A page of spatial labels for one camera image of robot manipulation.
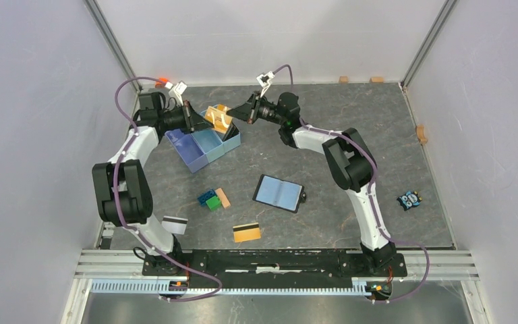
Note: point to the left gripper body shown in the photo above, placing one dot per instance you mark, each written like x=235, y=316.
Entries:
x=187, y=119

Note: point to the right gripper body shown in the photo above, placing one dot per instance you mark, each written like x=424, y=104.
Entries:
x=255, y=102

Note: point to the gold patterned credit card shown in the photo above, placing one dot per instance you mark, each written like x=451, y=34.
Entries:
x=218, y=116

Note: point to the black card holder wallet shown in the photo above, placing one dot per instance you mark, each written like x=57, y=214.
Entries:
x=279, y=193

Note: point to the silver credit card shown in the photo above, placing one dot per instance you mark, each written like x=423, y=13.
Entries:
x=174, y=225

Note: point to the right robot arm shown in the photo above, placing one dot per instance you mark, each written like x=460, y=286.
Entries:
x=351, y=165

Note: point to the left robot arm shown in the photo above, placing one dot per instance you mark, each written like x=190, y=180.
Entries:
x=122, y=192

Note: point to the light blue bin with cards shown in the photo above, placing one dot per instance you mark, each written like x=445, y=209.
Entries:
x=232, y=143

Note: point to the light blue middle bin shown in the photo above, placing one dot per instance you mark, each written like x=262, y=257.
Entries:
x=210, y=144

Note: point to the purple plastic bin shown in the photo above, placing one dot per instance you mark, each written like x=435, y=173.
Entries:
x=188, y=149

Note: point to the orange round object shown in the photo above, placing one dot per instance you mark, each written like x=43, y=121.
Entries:
x=163, y=83

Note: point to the blue toy brick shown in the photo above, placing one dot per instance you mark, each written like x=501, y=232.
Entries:
x=205, y=196

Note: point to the green toy brick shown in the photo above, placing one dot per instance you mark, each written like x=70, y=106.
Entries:
x=213, y=203

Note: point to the wooden arch block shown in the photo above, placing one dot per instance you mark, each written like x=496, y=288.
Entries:
x=421, y=134

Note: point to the blue owl toy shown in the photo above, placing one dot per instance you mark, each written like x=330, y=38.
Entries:
x=409, y=200

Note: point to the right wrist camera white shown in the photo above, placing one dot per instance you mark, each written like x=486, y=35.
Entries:
x=265, y=81

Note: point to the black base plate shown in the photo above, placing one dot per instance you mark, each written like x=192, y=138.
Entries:
x=282, y=269

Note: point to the aluminium frame rail left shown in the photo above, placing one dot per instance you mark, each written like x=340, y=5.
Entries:
x=81, y=287

